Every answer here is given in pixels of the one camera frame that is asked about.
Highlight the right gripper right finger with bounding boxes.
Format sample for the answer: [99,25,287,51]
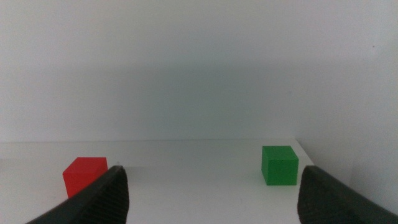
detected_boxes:
[297,165,398,224]

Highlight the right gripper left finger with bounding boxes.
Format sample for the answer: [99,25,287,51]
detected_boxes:
[26,165,130,224]

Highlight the red cube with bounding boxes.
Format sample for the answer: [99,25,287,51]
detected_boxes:
[62,157,109,199]

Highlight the green cube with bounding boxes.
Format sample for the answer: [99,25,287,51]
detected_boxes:
[261,145,300,187]

